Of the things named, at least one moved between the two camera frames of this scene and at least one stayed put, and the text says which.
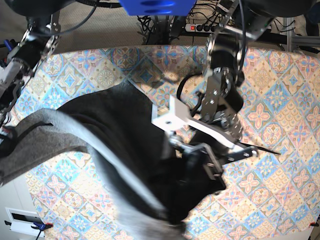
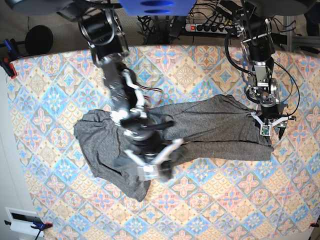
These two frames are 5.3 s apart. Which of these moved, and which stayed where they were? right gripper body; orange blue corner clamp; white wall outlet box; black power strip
Moved: right gripper body
Stayed: white wall outlet box; black power strip; orange blue corner clamp
